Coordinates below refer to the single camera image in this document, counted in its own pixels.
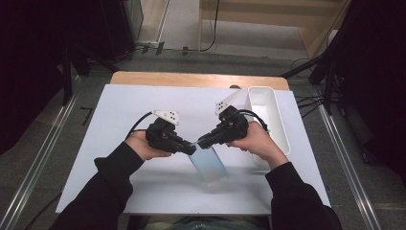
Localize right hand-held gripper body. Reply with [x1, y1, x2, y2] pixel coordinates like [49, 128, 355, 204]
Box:
[212, 87, 250, 144]

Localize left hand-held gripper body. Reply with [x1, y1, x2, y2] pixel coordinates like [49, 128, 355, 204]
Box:
[146, 109, 187, 154]

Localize clear blue phone case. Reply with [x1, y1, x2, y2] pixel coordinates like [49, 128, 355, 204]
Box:
[188, 142, 230, 187]

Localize white plastic container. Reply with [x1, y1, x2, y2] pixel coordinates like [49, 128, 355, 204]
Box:
[244, 85, 292, 168]

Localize person's left hand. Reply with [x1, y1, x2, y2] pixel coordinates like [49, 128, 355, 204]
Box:
[124, 128, 173, 162]

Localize person's right hand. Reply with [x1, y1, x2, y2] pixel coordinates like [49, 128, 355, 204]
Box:
[227, 121, 290, 171]

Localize white table sheet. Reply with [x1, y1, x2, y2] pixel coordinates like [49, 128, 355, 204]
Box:
[56, 83, 332, 216]

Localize person's legs in jeans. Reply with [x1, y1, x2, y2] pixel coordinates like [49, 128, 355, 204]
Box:
[127, 215, 272, 230]

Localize black metal stand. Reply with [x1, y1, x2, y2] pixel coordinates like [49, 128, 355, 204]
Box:
[61, 44, 120, 106]
[281, 52, 340, 117]

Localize black curtain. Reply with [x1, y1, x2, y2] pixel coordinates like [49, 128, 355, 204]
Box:
[0, 0, 143, 156]
[331, 0, 406, 180]

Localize right hand-held gripper black cable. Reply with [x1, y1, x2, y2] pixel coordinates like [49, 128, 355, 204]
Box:
[238, 109, 270, 132]

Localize hand-held gripper black cable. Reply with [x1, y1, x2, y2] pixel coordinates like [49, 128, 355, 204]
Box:
[238, 109, 270, 132]
[125, 111, 153, 140]

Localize left hand-held gripper black cable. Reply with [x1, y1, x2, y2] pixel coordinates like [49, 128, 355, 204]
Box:
[125, 111, 153, 140]

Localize black floor cables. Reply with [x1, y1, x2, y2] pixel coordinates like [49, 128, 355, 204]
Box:
[292, 92, 333, 119]

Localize hanging black cable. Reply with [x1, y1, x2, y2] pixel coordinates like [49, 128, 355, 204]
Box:
[199, 0, 221, 53]

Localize light wooden frame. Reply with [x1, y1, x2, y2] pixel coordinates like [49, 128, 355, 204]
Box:
[198, 0, 352, 60]

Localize metal floor rail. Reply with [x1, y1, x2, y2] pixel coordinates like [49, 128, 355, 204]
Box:
[0, 76, 81, 230]
[314, 92, 384, 230]

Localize thin black floor cable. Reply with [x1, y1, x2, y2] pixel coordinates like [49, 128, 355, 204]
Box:
[31, 191, 63, 230]

